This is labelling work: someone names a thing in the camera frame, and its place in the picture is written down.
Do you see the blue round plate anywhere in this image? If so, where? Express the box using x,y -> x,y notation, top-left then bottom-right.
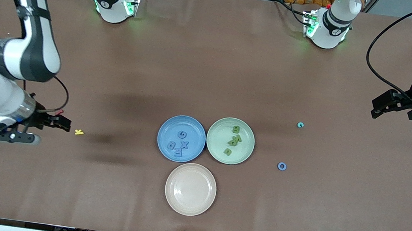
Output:
154,112 -> 209,166

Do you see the beige round plate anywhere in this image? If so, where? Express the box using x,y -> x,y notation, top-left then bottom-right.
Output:
161,160 -> 220,219

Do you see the brown table cover sheet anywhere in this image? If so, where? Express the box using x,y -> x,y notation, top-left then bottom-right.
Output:
0,0 -> 412,231

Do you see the green round plate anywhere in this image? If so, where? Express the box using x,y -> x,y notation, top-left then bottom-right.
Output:
203,114 -> 258,168

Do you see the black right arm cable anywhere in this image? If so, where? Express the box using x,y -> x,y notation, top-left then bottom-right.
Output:
0,0 -> 82,116

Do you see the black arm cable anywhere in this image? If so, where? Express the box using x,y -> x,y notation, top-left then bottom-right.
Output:
0,0 -> 82,116
361,0 -> 412,104

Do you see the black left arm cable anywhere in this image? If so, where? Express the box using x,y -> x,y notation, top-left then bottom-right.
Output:
361,0 -> 412,104

